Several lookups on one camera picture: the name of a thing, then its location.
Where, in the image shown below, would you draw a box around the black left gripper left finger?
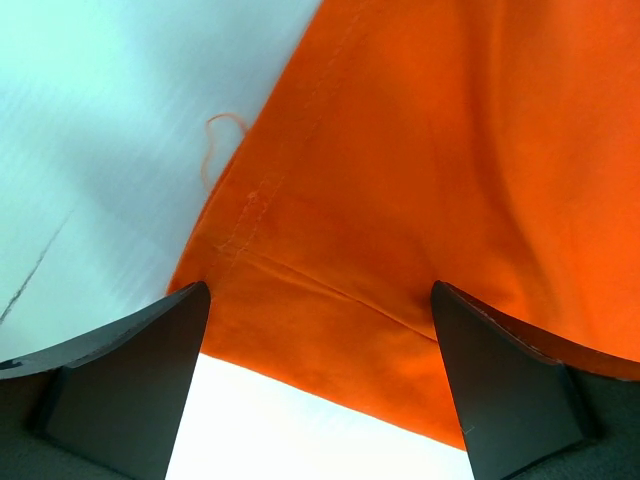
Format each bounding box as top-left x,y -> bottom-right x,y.
1,282 -> 210,479

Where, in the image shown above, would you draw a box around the orange t shirt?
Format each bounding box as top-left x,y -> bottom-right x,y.
169,1 -> 639,447

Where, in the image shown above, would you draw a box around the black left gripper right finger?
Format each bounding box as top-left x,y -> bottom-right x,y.
430,282 -> 639,479

